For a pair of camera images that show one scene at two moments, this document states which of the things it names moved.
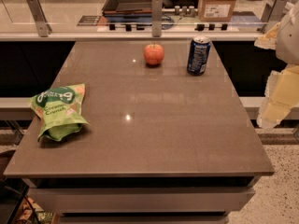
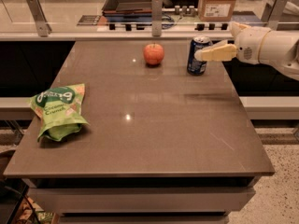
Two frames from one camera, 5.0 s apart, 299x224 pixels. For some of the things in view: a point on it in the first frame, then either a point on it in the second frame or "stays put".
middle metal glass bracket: [156, 15] stays put
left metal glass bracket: [44, 28] stays put
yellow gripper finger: [281, 96] to [220, 53]
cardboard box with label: [217, 3] stays put
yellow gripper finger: [269, 39] to [221, 43]
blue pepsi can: [199, 54] stays put
